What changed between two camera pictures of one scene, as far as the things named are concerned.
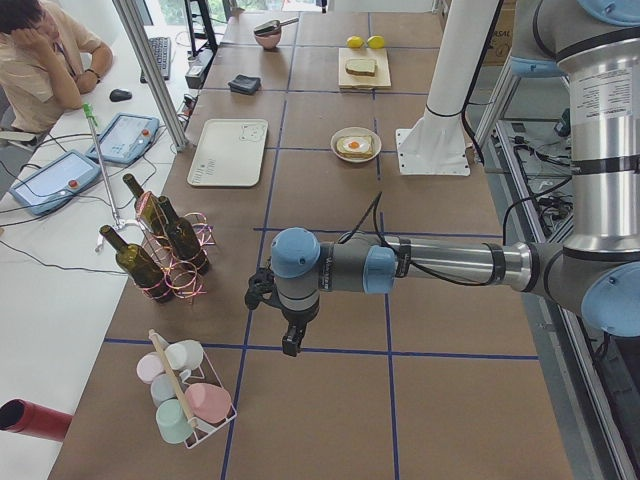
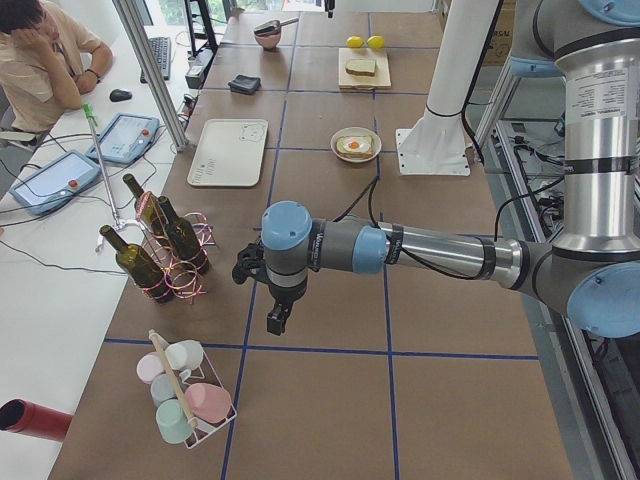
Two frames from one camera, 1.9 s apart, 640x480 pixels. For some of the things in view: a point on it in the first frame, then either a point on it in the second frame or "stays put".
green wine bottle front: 138,265 stays put
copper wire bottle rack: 176,243 stays put
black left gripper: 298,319 -> 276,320
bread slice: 361,64 stays put
